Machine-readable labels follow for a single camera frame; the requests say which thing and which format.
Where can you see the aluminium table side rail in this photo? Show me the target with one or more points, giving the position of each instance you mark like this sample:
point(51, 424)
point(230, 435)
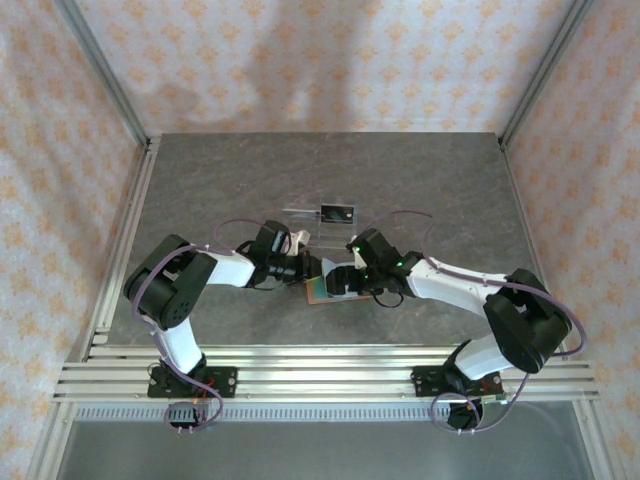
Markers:
point(125, 220)
point(534, 240)

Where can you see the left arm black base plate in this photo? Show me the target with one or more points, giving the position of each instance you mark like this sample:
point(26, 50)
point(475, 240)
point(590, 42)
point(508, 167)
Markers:
point(225, 381)

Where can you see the long aluminium rail beams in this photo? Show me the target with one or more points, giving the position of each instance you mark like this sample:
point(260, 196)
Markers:
point(325, 375)

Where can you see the black credit card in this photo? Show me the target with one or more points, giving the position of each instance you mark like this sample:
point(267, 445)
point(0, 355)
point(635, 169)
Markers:
point(337, 214)

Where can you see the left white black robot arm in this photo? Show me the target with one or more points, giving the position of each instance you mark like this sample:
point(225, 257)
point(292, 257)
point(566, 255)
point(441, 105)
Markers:
point(232, 272)

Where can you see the aluminium frame leg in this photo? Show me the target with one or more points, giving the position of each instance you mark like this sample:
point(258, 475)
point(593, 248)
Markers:
point(50, 440)
point(595, 440)

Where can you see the grey metal panel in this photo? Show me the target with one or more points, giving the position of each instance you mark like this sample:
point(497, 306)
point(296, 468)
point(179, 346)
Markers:
point(300, 450)

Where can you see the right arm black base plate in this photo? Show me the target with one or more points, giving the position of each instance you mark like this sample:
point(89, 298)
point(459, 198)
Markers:
point(424, 382)

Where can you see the small green circuit board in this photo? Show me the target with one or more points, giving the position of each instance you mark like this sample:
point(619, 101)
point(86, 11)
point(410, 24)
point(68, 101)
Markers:
point(495, 398)

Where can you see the aluminium frame post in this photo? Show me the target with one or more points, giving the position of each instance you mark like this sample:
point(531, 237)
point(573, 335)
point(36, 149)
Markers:
point(107, 75)
point(545, 75)

